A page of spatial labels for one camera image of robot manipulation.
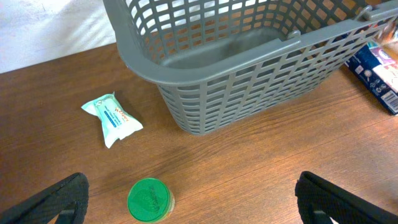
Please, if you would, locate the Kleenex tissue multipack box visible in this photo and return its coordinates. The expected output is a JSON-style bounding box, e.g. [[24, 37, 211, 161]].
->
[[345, 41, 397, 116]]

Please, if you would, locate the grey plastic lattice basket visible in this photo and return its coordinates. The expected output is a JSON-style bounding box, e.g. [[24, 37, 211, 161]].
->
[[104, 0, 397, 134]]

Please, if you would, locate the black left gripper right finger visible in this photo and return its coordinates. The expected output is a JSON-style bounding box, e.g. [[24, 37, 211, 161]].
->
[[295, 171, 397, 224]]

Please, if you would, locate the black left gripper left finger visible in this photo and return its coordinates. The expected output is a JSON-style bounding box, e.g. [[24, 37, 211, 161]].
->
[[1, 172, 89, 224]]

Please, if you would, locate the green lidded jar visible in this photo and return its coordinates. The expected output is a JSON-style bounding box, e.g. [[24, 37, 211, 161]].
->
[[127, 178, 175, 223]]

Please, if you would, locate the mint green wipes packet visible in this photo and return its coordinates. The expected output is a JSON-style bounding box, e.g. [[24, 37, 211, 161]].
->
[[81, 92, 143, 149]]

